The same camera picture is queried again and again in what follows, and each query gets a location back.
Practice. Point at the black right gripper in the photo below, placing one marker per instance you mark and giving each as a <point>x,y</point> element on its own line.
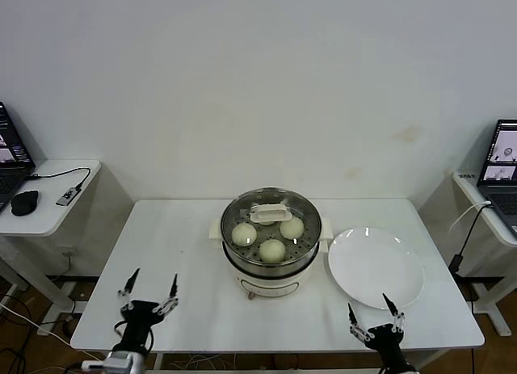
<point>387,343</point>

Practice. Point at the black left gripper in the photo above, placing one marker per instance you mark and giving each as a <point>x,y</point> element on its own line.
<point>141,317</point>

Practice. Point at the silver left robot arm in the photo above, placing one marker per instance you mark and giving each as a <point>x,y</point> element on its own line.
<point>121,360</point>

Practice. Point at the stainless steel steamer basket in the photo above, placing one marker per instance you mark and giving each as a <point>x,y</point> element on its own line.
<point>274,270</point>

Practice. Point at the white round plate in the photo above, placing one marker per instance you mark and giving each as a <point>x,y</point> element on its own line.
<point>375,269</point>

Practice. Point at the white side desk with mouse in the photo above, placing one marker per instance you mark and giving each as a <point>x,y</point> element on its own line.
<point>52,220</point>

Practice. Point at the grey usb hub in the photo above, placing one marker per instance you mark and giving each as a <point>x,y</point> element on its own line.
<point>68,196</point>

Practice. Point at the black computer mouse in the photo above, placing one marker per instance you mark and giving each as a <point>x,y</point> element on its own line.
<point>25,202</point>

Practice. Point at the white side desk with label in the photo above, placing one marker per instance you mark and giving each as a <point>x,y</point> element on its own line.
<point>468,190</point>

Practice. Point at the grey laptop with bright screen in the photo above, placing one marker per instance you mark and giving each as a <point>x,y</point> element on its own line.
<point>503,180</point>

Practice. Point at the black laptop with dark screen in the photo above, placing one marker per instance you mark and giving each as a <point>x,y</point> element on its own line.
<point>12,148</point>

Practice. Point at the white table frame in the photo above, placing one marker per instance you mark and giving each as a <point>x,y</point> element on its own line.
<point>436,355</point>

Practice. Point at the white wall socket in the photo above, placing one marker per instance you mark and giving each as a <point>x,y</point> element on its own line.
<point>68,251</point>

